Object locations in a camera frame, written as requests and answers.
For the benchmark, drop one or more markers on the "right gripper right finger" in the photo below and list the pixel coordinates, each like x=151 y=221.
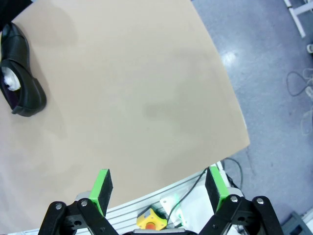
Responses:
x=216 y=188

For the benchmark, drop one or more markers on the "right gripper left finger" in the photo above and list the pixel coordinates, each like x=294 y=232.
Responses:
x=102 y=191

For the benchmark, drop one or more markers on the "black leather loafer shoe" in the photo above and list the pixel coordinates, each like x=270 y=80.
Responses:
x=17 y=46

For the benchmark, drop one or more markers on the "white control box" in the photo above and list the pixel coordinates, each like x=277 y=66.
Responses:
x=195 y=203

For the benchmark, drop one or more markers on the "yellow emergency stop button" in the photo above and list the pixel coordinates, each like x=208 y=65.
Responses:
x=151 y=220

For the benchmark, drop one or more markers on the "dark grey box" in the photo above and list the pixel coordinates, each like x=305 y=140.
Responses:
x=296 y=227

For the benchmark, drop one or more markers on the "white tissue paper shoe stuffing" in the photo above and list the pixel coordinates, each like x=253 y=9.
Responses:
x=11 y=80

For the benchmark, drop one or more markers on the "white table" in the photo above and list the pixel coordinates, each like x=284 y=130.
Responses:
x=299 y=24

